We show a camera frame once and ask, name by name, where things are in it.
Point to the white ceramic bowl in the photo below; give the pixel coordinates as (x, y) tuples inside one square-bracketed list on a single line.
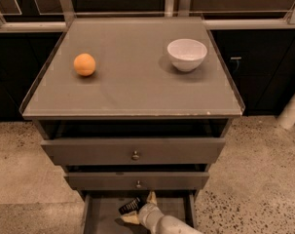
[(186, 54)]

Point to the white pipe post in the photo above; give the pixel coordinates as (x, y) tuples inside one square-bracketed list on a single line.
[(287, 117)]

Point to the grey middle drawer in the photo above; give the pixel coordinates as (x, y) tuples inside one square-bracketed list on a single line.
[(137, 181)]

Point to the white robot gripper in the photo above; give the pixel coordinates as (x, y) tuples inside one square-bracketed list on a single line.
[(144, 213)]

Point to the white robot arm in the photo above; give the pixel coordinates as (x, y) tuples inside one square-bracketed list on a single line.
[(173, 225)]

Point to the black rxbar chocolate bar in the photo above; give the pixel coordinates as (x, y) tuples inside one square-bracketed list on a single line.
[(133, 205)]

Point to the metal rail frame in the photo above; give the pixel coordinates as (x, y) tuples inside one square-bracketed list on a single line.
[(54, 15)]

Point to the grey drawer cabinet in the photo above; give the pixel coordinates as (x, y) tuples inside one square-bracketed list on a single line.
[(135, 90)]

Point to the orange fruit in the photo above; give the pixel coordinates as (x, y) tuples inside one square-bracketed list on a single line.
[(84, 64)]

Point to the grey top drawer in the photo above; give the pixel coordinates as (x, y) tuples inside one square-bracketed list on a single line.
[(133, 151)]

